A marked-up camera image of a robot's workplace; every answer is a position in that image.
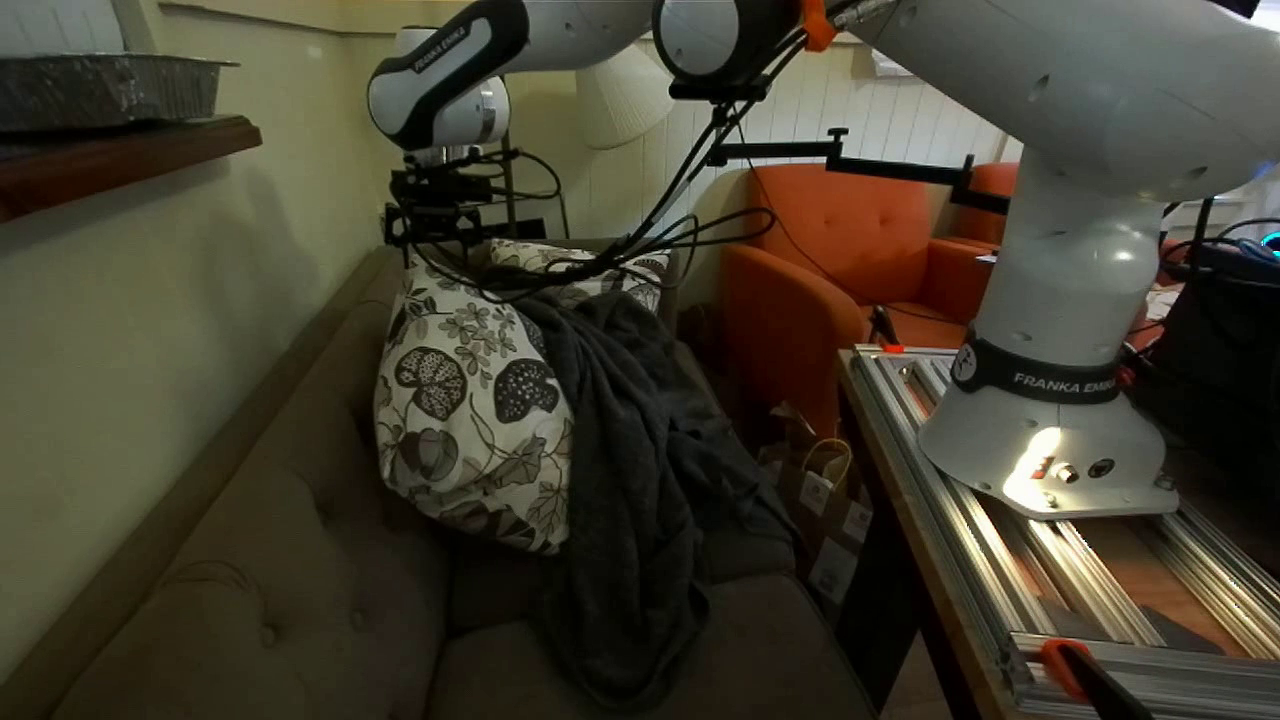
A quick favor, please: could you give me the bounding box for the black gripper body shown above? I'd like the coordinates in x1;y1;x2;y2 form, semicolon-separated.
380;195;491;257

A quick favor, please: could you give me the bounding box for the large floral print pillow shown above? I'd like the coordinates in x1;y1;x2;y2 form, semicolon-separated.
369;246;579;562

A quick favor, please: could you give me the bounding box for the small floral print pillow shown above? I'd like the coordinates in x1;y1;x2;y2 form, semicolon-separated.
482;234;675;319

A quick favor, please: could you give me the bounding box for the dark grey blanket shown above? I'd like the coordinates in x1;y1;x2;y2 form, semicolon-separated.
474;260;807;718

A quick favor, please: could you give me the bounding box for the silver foil tray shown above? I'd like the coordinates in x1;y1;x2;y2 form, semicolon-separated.
0;51;243;141

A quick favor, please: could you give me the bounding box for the orange armchair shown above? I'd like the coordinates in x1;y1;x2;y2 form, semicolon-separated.
717;161;1021;436

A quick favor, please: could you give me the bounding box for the brown tufted sofa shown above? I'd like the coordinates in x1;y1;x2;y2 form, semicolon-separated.
0;237;880;720

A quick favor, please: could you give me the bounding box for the white box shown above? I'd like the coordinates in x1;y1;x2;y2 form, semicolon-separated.
0;0;133;61

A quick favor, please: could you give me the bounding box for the small orange black clamp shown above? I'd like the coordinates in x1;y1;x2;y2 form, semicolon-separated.
869;302;911;361

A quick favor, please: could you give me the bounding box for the brown paper bag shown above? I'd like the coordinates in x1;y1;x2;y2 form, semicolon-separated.
759;399;880;616

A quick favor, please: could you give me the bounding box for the black equipment box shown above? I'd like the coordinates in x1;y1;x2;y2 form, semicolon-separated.
1122;237;1280;537

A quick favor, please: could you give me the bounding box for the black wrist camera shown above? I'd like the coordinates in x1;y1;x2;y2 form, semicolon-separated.
391;164;499;214

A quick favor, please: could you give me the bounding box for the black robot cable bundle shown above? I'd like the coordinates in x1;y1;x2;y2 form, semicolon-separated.
451;25;831;303

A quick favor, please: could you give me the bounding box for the black stereo camera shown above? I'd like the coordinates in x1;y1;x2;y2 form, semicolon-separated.
666;76;773;108

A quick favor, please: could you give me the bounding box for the brown wooden wall shelf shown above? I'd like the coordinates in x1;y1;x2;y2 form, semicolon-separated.
0;114;267;229

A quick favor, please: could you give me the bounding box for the orange cable holder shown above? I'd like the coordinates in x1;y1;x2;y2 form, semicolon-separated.
795;0;839;51

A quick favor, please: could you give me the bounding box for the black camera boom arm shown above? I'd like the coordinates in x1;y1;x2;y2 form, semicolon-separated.
699;123;1013;216

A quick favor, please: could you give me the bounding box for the aluminium profile robot base frame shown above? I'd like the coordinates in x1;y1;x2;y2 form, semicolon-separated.
835;341;1280;720

